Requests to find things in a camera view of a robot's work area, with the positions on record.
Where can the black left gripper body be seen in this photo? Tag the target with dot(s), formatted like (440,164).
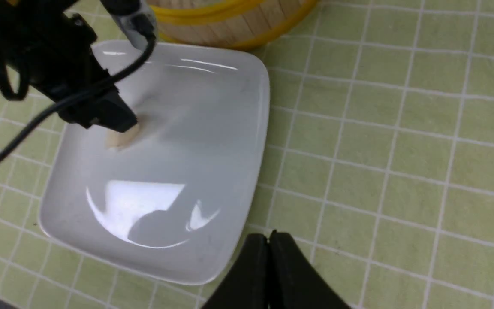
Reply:
(42,47)

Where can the bamboo steamer basket yellow rim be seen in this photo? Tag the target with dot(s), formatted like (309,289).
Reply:
(230,24)

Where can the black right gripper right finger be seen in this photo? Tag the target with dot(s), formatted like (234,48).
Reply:
(292,282)

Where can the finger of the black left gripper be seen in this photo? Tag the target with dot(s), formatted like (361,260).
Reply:
(106,109)

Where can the white dumpling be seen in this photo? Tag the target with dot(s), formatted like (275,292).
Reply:
(117,141)

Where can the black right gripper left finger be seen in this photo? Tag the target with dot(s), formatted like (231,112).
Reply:
(244,286)

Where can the white square plate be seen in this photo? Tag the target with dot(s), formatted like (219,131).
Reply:
(173,203)

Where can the green checkered tablecloth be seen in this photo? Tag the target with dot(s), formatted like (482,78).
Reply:
(379,161)

